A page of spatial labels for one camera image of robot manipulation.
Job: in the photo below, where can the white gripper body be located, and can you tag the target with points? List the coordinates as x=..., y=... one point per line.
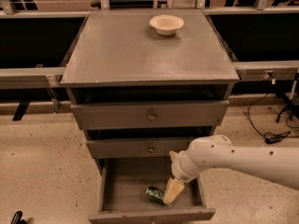
x=177, y=168

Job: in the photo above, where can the green soda can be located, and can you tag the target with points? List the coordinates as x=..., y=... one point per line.
x=155, y=195

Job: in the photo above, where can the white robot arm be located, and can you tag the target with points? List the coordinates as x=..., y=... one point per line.
x=276, y=164

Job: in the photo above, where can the bottom grey drawer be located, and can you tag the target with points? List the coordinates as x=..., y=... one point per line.
x=123, y=194

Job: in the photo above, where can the grey drawer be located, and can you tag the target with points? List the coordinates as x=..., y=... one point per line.
x=139, y=147
x=149, y=115
x=123, y=194

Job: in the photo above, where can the middle grey drawer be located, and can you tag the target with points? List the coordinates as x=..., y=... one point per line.
x=139, y=147

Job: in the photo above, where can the grey drawer cabinet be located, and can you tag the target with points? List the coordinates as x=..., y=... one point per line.
x=120, y=58

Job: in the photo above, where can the top grey drawer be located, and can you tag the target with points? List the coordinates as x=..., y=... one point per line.
x=149, y=115

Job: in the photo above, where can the black power adapter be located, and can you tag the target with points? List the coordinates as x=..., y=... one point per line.
x=272, y=139

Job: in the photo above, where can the black tripod stand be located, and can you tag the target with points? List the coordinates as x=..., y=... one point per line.
x=289, y=105

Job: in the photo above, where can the white bowl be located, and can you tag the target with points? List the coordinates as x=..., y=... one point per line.
x=166, y=24

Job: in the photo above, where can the black object bottom left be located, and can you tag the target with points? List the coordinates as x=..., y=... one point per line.
x=17, y=218

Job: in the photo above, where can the grey railing left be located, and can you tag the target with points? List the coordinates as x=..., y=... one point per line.
x=31, y=78

